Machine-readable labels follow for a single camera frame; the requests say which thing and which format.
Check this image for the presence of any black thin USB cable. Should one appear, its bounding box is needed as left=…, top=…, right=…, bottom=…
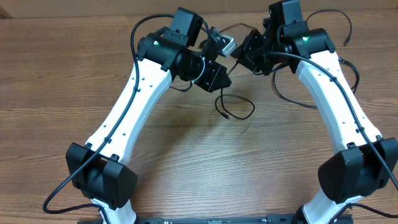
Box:
left=214, top=22, right=256, bottom=121

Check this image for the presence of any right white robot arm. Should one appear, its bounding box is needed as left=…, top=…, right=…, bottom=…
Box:
left=233, top=1, right=397, bottom=223

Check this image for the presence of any black braided USB cable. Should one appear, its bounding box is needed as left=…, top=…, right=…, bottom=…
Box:
left=272, top=57, right=361, bottom=109

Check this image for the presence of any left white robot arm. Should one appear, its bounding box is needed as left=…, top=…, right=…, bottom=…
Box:
left=66, top=7, right=236, bottom=223

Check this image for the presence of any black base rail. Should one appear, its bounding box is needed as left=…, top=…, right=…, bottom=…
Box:
left=134, top=214, right=304, bottom=224

